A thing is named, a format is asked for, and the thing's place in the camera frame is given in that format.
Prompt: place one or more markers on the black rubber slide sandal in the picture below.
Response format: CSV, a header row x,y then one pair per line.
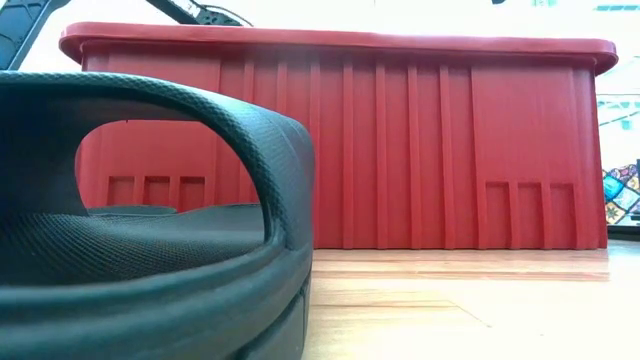
x,y
150,310

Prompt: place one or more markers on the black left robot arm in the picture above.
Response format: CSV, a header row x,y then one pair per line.
x,y
20,25

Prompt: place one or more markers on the red plastic bin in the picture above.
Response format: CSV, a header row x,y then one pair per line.
x,y
400,150

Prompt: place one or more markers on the colourful patterned panel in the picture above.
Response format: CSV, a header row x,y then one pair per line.
x,y
622,195

